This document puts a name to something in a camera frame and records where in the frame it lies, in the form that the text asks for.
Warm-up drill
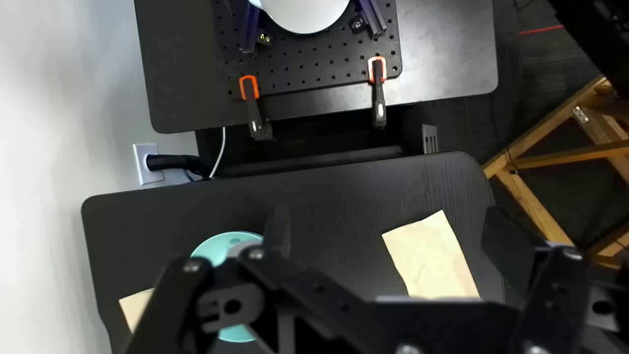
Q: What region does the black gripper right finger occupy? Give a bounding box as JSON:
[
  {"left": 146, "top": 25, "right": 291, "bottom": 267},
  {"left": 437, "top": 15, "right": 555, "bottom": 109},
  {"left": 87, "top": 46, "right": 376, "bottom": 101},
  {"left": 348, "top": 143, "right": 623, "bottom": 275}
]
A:
[{"left": 482, "top": 206, "right": 590, "bottom": 354}]

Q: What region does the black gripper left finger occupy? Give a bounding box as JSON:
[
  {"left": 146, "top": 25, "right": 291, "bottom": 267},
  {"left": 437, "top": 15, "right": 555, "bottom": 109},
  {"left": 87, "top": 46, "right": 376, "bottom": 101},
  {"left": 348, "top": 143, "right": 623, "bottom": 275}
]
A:
[{"left": 126, "top": 257, "right": 264, "bottom": 354}]

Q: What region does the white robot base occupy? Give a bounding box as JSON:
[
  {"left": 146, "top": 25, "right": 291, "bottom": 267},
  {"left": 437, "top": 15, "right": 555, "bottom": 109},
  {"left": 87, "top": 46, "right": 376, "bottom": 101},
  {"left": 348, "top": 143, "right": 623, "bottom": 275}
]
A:
[{"left": 250, "top": 0, "right": 350, "bottom": 35}]

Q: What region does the blue bowl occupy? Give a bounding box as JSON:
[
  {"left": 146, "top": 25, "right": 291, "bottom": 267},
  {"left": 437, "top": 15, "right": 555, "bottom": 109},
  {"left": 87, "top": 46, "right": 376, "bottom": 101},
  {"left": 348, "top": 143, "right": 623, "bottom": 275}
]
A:
[{"left": 191, "top": 229, "right": 264, "bottom": 343}]

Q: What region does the tan napkin at edge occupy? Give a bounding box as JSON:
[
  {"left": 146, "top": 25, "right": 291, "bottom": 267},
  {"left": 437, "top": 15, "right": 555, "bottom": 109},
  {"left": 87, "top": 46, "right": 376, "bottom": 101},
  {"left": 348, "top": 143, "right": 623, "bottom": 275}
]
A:
[{"left": 118, "top": 288, "right": 154, "bottom": 330}]

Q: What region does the tan paper napkin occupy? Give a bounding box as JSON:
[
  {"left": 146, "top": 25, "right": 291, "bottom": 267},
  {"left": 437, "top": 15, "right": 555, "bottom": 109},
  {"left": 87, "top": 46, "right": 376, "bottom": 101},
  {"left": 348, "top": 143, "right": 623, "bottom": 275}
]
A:
[{"left": 382, "top": 210, "right": 480, "bottom": 298}]

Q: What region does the black perforated mounting board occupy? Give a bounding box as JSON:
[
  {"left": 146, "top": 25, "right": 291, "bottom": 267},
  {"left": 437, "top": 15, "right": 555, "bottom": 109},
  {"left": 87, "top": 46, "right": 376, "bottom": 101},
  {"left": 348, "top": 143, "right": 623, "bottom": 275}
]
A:
[{"left": 211, "top": 0, "right": 403, "bottom": 98}]

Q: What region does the wooden easel frame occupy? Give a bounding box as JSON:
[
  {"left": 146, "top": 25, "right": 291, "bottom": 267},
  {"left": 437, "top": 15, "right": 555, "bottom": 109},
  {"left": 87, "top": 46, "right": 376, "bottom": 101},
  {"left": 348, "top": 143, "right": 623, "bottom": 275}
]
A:
[{"left": 484, "top": 76, "right": 629, "bottom": 245}]

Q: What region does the black power plug cable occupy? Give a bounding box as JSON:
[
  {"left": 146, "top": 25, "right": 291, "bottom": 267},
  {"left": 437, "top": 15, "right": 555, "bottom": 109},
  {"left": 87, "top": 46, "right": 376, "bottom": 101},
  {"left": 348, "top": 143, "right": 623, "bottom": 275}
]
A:
[{"left": 146, "top": 153, "right": 211, "bottom": 182}]

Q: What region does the white wall outlet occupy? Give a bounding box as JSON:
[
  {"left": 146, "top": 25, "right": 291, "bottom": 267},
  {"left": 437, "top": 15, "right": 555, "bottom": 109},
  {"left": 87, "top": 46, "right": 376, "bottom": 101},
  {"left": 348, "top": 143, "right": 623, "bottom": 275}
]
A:
[{"left": 132, "top": 143, "right": 166, "bottom": 186}]

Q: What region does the orange handled clamp left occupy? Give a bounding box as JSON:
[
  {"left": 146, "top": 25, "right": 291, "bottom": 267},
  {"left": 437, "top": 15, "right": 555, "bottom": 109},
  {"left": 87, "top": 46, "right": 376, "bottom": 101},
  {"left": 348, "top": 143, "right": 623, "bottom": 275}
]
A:
[{"left": 238, "top": 74, "right": 274, "bottom": 141}]

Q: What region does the orange handled clamp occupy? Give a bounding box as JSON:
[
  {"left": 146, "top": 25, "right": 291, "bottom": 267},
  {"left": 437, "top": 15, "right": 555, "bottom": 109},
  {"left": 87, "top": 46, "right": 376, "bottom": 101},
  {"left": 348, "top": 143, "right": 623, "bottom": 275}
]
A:
[
  {"left": 368, "top": 54, "right": 388, "bottom": 129},
  {"left": 238, "top": 74, "right": 274, "bottom": 141}
]

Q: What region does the orange handled clamp right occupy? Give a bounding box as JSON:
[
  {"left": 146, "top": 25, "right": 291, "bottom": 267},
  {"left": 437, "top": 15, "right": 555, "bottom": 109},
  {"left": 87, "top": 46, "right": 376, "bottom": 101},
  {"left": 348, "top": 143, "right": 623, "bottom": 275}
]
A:
[{"left": 368, "top": 54, "right": 388, "bottom": 129}]

